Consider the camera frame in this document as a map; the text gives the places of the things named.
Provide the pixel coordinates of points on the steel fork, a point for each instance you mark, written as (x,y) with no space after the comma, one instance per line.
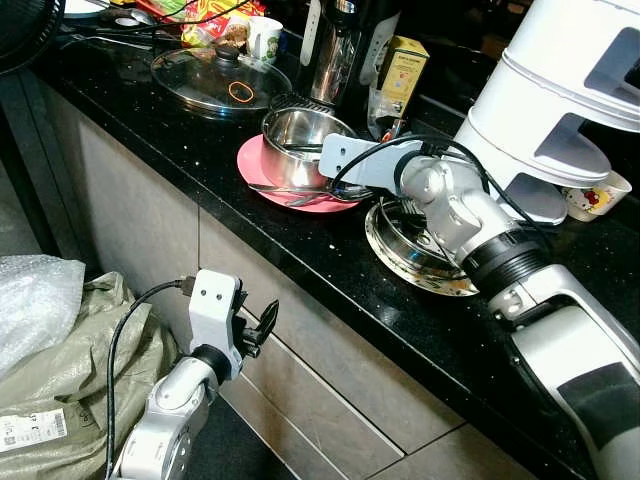
(300,200)

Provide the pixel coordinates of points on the pink plate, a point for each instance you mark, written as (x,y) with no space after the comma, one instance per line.
(255,165)

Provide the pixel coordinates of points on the steel saucepan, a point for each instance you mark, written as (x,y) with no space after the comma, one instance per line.
(292,132)

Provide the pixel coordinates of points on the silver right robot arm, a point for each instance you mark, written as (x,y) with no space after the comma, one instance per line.
(560,360)

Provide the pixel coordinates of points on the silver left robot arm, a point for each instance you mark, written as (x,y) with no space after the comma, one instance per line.
(170,420)

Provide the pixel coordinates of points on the grey kitchen cabinet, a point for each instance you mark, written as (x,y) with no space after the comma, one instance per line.
(330,380)

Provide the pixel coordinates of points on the steel spoon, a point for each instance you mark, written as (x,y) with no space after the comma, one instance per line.
(290,188)

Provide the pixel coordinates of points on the grey green woven sack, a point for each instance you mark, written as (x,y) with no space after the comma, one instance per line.
(80,390)

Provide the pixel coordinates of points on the orange rubber band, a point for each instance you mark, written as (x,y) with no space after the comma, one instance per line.
(230,93)

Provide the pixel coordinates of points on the clear bubble wrap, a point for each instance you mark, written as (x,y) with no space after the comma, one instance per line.
(35,305)

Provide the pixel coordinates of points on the glass pot lid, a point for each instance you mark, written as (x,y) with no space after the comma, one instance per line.
(200,80)

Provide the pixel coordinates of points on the white barcode label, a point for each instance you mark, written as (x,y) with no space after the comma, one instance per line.
(30,430)

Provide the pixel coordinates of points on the white mug green print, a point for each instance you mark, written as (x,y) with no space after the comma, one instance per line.
(265,40)

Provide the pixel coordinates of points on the black steel coffee machine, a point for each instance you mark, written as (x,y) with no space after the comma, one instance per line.
(335,50)

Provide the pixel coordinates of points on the yellow cardboard box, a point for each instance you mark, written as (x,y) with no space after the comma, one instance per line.
(405,75)

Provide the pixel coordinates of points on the red yellow snack packet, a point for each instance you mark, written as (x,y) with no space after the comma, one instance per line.
(215,18)

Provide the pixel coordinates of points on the white cup cartoon print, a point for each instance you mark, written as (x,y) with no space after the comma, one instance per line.
(595,195)

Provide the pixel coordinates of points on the white plate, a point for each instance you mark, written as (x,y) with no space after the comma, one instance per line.
(85,6)

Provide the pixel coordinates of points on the white tiered storage tower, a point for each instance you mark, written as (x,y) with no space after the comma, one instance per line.
(560,70)

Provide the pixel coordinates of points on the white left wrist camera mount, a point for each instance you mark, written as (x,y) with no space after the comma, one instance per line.
(215,300)

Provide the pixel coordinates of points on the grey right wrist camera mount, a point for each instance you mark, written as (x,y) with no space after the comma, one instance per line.
(350,160)

